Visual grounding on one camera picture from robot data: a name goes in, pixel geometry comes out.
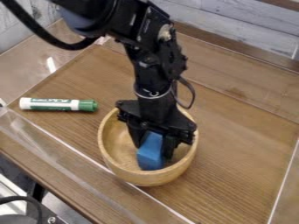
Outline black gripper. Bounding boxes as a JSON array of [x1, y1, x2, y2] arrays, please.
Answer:
[[115, 89, 197, 160]]

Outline clear acrylic corner bracket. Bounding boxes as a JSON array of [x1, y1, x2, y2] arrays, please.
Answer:
[[94, 35, 111, 46]]

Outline green and white marker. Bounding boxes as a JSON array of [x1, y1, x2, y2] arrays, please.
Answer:
[[18, 97, 98, 112]]

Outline clear acrylic tray wall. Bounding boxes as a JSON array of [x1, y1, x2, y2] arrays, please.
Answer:
[[0, 107, 194, 224]]

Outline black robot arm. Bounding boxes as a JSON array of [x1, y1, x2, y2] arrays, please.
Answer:
[[50, 0, 196, 159]]

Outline brown wooden bowl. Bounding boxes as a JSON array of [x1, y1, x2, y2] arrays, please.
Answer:
[[97, 108, 198, 186]]

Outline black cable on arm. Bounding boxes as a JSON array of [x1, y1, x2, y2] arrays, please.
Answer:
[[0, 0, 99, 51]]

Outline black table clamp with cable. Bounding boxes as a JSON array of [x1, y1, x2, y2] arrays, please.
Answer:
[[0, 196, 59, 224]]

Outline blue rectangular block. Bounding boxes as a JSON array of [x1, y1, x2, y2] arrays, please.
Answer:
[[136, 131, 164, 171]]

